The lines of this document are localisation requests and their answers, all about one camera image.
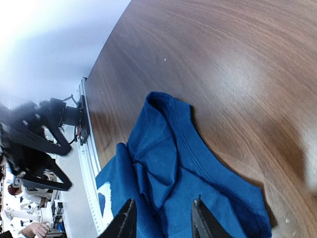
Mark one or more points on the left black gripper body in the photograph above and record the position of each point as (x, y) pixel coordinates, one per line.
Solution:
(19, 157)

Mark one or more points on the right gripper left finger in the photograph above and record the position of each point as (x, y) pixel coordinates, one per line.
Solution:
(124, 224)

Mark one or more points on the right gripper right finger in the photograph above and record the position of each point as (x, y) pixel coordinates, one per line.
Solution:
(203, 222)

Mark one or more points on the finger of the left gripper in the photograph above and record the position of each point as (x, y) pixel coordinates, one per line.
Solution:
(49, 178)
(52, 138)

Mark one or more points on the navy blue garment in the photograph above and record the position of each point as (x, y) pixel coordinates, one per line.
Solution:
(164, 166)

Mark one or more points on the person hand in background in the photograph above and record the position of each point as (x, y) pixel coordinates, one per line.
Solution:
(35, 229)

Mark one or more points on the aluminium front rail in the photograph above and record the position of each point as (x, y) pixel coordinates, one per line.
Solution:
(90, 168)

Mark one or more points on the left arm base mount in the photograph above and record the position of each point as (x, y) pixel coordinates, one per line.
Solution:
(70, 112)

